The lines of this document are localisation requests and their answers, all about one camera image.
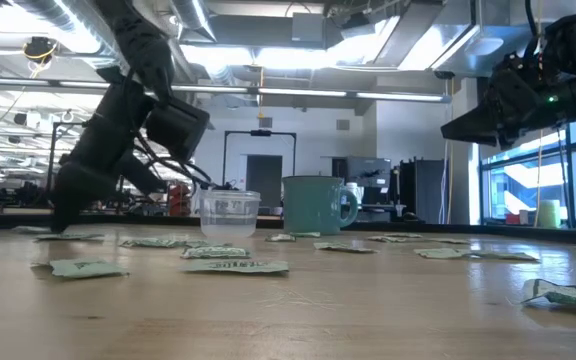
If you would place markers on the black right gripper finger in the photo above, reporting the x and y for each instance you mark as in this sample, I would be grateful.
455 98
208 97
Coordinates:
468 127

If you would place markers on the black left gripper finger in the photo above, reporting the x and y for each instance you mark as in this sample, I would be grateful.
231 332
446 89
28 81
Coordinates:
68 195
140 177

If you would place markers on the green white Truvia packet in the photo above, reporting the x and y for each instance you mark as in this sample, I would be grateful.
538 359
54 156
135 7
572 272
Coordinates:
215 252
568 295
448 241
505 255
153 243
305 234
343 247

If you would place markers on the pale green Stevia packet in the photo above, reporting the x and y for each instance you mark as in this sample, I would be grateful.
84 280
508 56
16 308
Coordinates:
85 268
440 253
385 239
70 237
235 265
403 235
280 238

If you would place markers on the red object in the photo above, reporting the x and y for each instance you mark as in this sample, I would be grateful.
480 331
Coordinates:
179 197

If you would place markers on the black panel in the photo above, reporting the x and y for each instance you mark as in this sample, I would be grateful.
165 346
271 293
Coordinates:
423 190

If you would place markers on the clear plastic cup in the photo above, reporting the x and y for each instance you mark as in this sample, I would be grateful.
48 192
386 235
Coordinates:
228 200

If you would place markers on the small red box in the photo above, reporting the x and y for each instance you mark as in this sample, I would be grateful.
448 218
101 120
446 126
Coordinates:
513 218

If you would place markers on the pale yellow-green cylinder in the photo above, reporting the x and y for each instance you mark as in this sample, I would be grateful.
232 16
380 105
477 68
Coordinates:
549 215

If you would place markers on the white bottle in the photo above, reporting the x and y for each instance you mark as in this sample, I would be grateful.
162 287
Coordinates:
355 190

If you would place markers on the teal ceramic mug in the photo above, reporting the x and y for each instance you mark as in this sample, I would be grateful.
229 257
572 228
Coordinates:
313 205

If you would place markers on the long ceiling light bar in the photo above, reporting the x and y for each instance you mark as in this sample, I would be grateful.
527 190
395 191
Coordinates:
298 92

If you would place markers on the grey ceiling box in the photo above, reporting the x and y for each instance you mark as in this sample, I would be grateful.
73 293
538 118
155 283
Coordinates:
308 27

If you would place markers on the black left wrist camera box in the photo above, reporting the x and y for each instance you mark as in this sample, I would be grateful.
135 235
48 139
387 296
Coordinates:
178 127

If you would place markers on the black window frame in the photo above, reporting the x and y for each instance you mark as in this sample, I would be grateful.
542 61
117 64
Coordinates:
569 175

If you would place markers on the black frame with camera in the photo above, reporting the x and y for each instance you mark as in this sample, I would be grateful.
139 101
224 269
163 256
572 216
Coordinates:
260 133

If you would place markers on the silver ventilation duct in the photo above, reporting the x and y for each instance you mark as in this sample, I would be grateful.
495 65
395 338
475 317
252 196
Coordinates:
193 15

